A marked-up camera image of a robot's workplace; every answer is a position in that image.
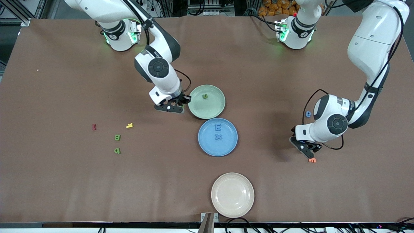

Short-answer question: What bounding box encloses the beige plate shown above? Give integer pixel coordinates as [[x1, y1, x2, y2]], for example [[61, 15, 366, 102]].
[[211, 172, 255, 218]]

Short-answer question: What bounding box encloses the aluminium frame profile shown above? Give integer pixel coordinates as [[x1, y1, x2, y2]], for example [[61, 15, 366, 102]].
[[0, 0, 46, 27]]

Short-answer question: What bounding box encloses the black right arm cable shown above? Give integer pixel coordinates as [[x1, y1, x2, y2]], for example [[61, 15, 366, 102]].
[[122, 0, 192, 95]]

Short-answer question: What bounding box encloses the bag of oranges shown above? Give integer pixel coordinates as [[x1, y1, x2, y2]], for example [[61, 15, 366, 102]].
[[258, 0, 300, 17]]

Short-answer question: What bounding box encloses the light green plate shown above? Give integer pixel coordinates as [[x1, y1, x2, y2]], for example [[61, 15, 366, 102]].
[[188, 85, 226, 119]]

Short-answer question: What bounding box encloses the blue plate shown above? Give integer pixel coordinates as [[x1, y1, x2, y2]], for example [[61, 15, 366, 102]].
[[198, 118, 238, 157]]

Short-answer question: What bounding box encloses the black cable loop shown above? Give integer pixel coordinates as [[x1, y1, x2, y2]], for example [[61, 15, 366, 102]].
[[225, 217, 259, 233]]

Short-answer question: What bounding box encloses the grey metal bracket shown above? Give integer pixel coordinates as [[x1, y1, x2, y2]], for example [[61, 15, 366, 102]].
[[201, 213, 219, 233]]

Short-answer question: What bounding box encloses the white power strip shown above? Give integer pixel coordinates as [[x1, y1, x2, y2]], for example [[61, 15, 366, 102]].
[[202, 9, 235, 17]]

